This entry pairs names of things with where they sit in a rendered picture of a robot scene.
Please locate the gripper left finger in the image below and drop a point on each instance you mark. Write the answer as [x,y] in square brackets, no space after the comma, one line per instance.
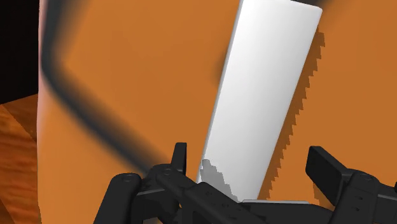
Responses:
[192,198]

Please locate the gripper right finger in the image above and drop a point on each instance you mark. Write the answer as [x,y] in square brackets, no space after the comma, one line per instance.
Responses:
[356,192]

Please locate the white flat rectangular device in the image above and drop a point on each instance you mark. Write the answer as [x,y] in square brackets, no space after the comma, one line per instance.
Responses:
[257,102]

